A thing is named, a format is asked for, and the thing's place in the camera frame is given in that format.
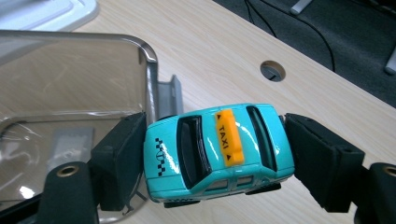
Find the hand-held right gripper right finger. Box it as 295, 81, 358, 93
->
283, 112, 366, 214

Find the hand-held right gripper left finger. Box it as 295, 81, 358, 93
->
89, 112, 148, 212

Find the clear plastic box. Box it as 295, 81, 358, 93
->
0, 29, 185, 224

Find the teal toy taxi car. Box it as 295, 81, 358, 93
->
143, 103, 296, 209

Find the grey paper label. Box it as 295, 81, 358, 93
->
46, 126, 95, 173

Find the grey metal stand leg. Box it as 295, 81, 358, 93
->
290, 0, 314, 16
384, 46, 396, 76

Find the white plastic lid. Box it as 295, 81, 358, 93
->
0, 0, 101, 33

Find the black cable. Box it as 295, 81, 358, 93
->
244, 0, 278, 39
261, 0, 336, 73

